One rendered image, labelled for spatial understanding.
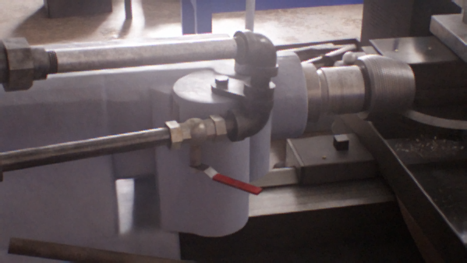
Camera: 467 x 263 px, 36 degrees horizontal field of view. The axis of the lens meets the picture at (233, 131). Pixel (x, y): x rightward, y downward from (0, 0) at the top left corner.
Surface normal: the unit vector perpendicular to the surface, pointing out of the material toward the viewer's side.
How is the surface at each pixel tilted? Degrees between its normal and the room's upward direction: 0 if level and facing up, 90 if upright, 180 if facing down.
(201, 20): 90
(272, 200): 0
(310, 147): 0
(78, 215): 66
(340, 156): 0
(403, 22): 90
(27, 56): 57
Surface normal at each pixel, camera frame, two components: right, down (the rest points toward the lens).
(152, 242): 0.17, -0.01
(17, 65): 0.47, -0.16
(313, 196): 0.00, -0.88
